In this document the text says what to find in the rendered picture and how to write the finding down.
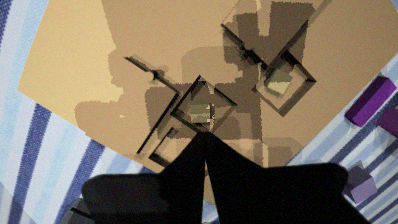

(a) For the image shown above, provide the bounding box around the tan wooden puzzle board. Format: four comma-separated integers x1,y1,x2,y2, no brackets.
17,0,398,173

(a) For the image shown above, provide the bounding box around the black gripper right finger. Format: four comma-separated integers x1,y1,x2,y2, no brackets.
204,131,349,224

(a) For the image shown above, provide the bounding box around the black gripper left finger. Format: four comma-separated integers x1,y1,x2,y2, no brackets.
81,132,206,224

